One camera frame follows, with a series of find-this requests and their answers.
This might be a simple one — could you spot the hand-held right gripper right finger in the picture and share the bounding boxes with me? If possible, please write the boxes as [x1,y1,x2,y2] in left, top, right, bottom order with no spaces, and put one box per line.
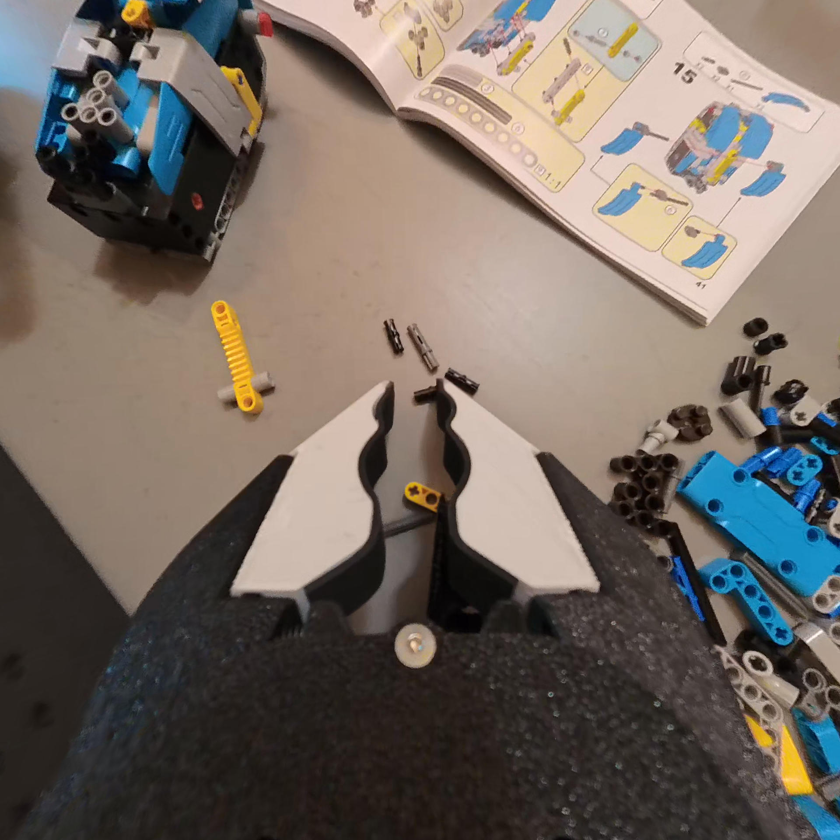
[427,379,601,626]

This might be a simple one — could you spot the grey desk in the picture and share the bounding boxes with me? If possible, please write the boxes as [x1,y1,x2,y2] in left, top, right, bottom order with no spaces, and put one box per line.
[0,0,840,723]

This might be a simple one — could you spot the light grey axle pin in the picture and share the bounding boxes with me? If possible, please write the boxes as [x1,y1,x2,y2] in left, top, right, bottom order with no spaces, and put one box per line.
[217,370,276,403]

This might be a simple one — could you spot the open instruction booklet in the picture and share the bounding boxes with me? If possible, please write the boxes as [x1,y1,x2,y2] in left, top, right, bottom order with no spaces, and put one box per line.
[255,0,840,328]

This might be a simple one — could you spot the black perforated chair seat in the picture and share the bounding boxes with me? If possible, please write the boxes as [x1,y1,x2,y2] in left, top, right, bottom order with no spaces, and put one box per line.
[0,445,130,840]

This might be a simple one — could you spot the dark grey axle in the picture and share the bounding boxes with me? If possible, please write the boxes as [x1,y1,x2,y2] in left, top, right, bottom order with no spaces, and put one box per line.
[383,511,438,537]

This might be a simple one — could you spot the dark grey connector pin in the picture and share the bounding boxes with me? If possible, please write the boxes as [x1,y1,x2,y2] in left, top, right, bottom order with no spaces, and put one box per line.
[406,323,440,372]

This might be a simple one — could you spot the pile of loose bricks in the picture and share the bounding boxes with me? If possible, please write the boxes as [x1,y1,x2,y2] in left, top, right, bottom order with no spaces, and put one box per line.
[605,317,840,840]

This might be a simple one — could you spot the yellow toothed rack piece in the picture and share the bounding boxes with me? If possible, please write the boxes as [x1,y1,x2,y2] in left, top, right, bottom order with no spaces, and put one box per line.
[210,300,265,416]

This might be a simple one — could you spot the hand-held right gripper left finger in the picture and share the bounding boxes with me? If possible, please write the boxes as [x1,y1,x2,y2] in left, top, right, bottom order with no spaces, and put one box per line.
[231,381,396,618]

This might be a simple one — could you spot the blue brick toy car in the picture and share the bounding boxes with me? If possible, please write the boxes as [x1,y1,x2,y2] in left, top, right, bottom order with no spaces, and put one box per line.
[34,0,274,265]

